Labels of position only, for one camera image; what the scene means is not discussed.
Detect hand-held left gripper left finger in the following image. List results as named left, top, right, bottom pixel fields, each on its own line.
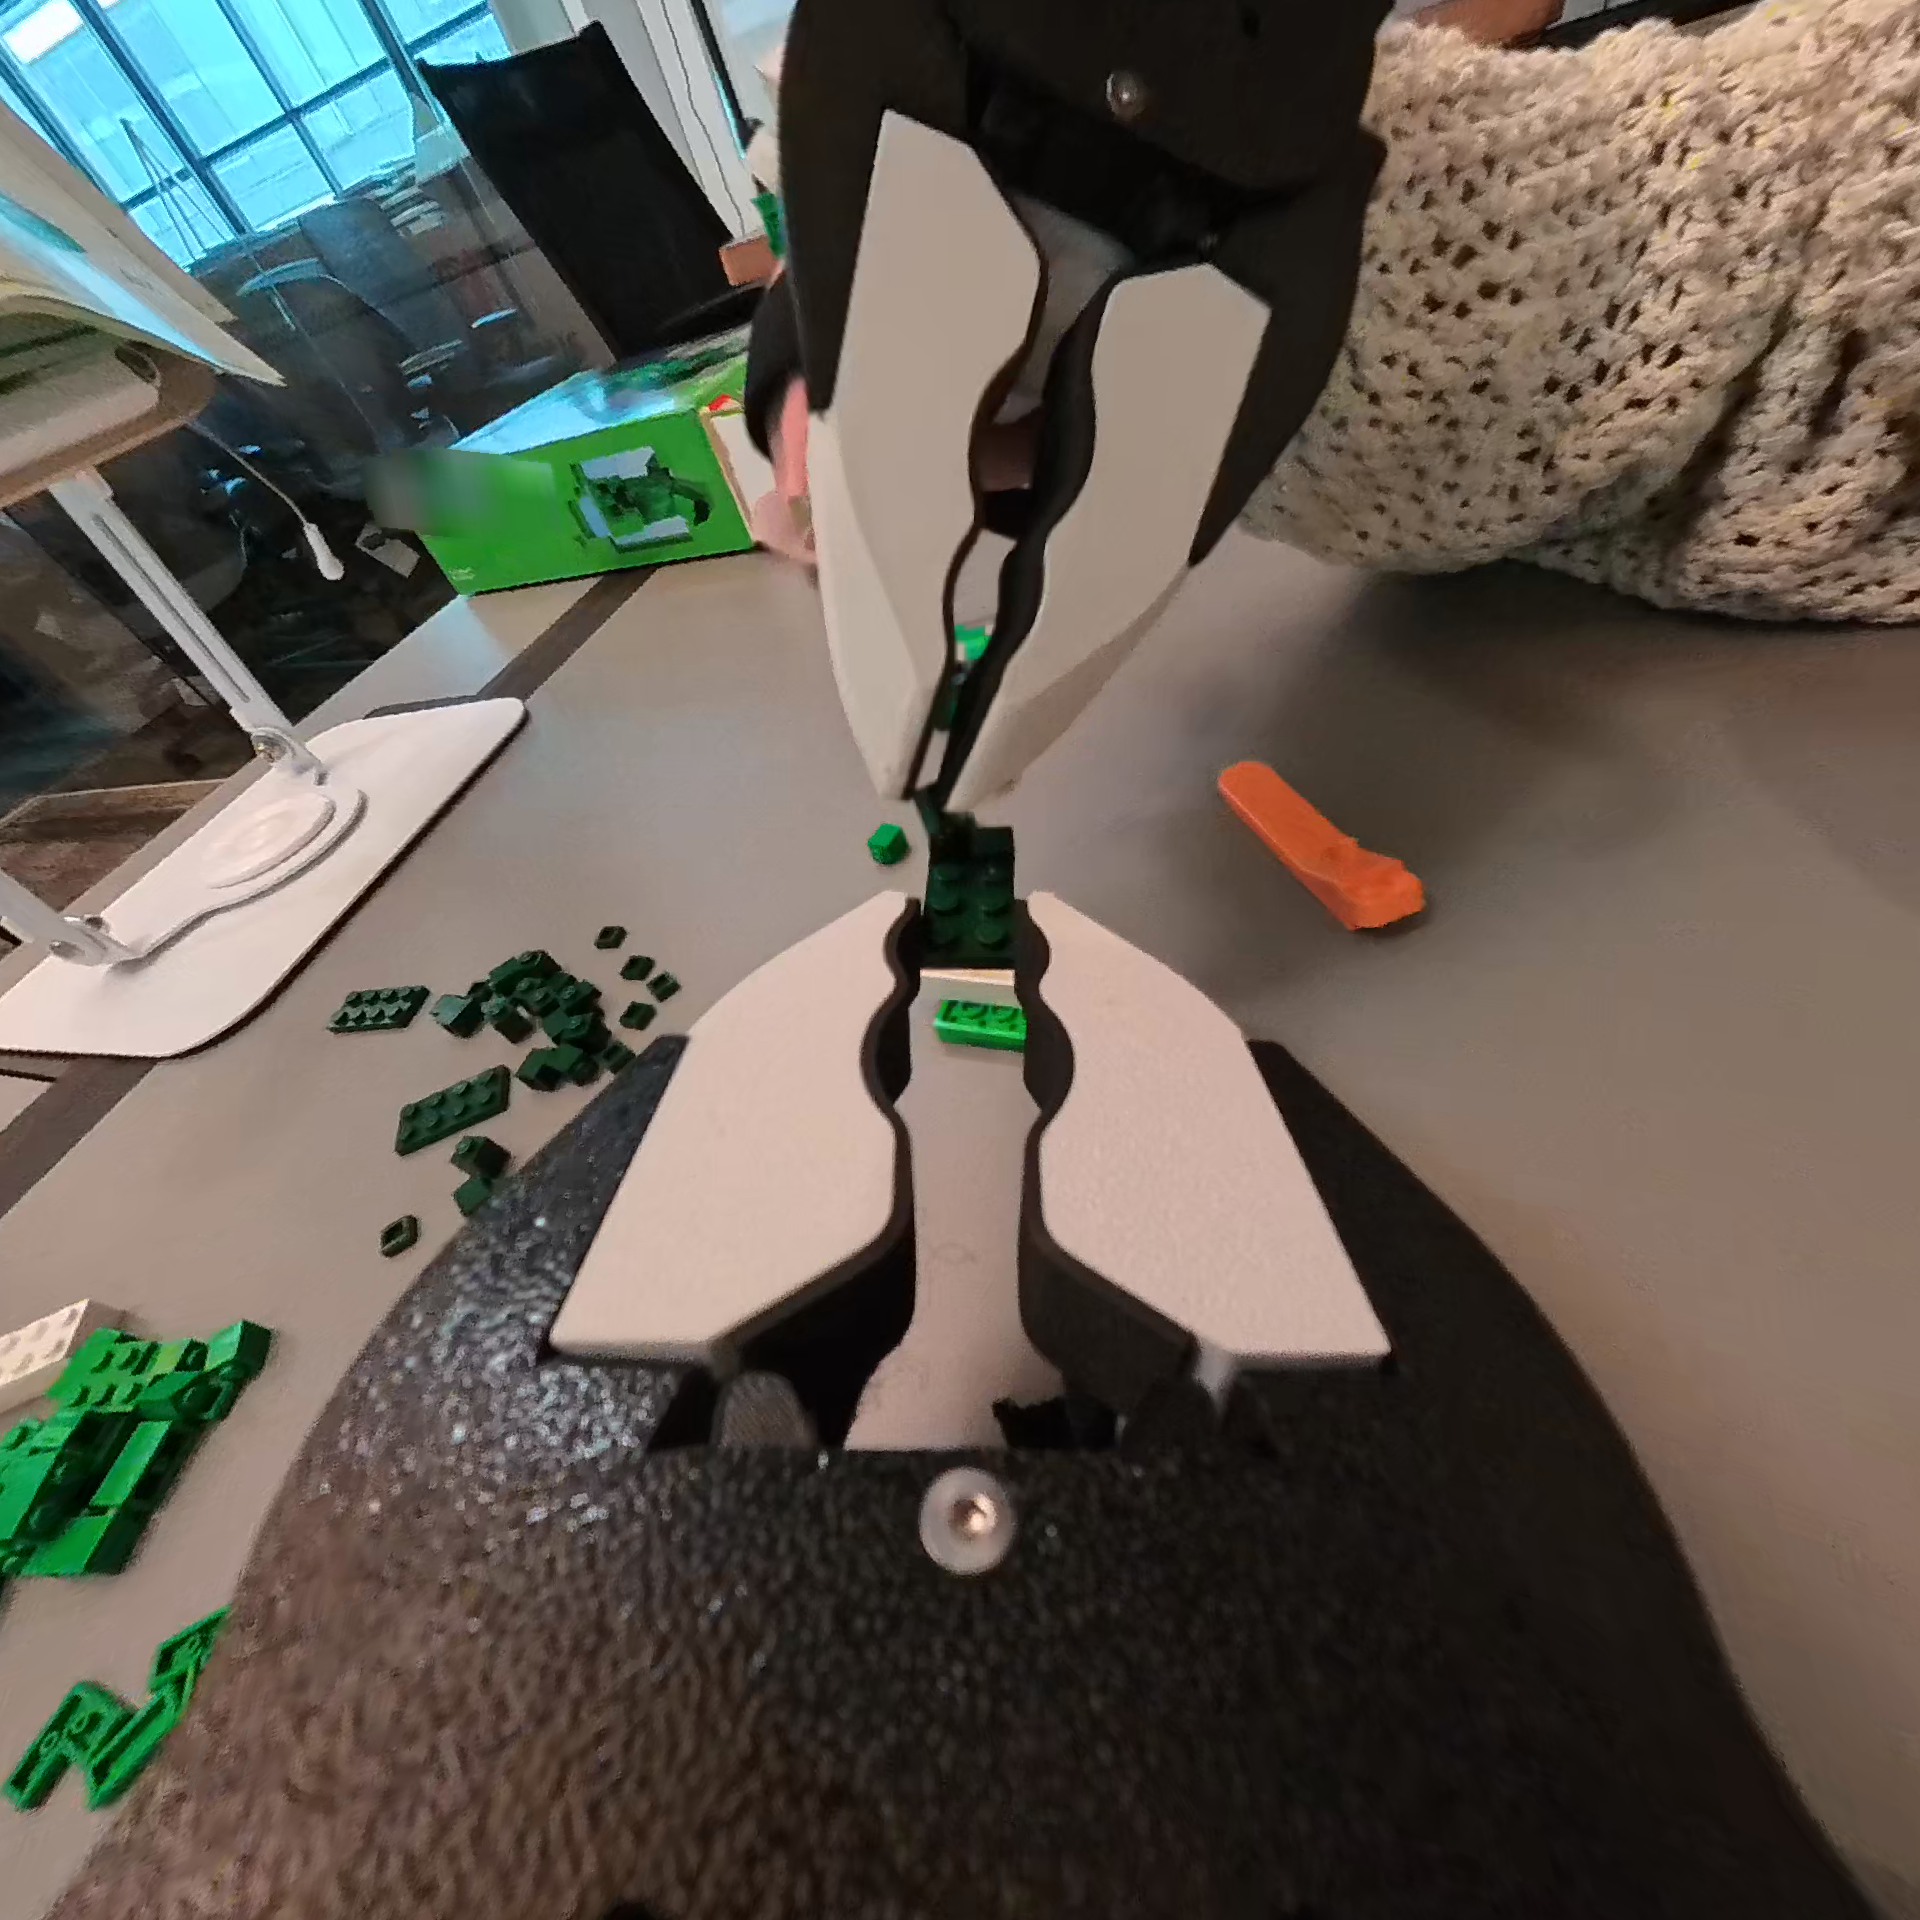
left=551, top=890, right=922, bottom=1383

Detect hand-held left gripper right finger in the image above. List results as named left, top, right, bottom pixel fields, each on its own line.
left=1011, top=890, right=1391, bottom=1391

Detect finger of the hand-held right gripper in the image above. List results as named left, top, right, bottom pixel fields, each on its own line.
left=941, top=261, right=1282, bottom=824
left=805, top=113, right=1054, bottom=799

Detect dark green lego brick stack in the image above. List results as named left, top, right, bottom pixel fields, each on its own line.
left=915, top=809, right=1023, bottom=969

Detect person's right forearm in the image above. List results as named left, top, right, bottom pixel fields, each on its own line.
left=1244, top=0, right=1920, bottom=630

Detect green lego base, tan brick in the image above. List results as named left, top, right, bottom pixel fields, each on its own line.
left=915, top=964, right=1043, bottom=1055

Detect scattered dark green lego pieces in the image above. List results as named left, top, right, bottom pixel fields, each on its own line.
left=319, top=919, right=693, bottom=1260

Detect green lego box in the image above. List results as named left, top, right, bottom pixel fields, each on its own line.
left=404, top=360, right=771, bottom=596

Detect pile of bright green lego pieces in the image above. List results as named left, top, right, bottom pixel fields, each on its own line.
left=0, top=1301, right=276, bottom=1825

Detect lego instruction booklet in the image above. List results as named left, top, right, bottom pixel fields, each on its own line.
left=0, top=181, right=294, bottom=513

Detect orange brick separator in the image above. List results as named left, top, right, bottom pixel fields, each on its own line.
left=1212, top=757, right=1436, bottom=938

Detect white round-cornered base plate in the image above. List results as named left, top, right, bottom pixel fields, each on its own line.
left=0, top=454, right=534, bottom=1064

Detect white hanging cable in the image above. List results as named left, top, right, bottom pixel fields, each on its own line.
left=197, top=416, right=351, bottom=584

